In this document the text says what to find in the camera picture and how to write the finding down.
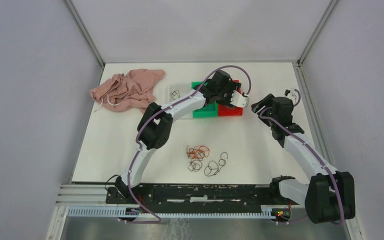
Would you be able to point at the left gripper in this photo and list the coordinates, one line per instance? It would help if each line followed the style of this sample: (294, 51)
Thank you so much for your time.
(231, 86)

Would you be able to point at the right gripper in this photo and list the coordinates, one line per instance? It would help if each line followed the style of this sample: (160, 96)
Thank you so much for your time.
(268, 101)

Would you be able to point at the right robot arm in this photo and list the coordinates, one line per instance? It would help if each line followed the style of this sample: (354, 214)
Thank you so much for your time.
(330, 194)

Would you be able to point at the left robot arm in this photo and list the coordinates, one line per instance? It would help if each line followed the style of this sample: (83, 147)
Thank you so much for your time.
(156, 123)

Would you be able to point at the red plastic bin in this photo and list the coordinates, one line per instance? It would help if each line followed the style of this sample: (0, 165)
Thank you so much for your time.
(225, 111)

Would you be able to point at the green plastic bin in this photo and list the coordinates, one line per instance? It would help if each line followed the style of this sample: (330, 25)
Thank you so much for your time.
(208, 111)

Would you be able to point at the clear plastic bin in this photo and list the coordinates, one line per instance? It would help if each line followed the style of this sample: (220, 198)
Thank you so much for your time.
(176, 91)

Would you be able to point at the pink cloth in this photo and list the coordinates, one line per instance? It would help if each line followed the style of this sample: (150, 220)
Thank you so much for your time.
(133, 90)

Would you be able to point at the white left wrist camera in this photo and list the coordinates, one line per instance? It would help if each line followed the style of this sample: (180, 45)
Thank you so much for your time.
(240, 100)

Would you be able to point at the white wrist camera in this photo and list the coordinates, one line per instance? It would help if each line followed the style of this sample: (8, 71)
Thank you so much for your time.
(292, 93)
(240, 100)

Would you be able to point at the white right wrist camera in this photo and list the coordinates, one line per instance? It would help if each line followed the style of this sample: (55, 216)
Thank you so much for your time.
(292, 93)

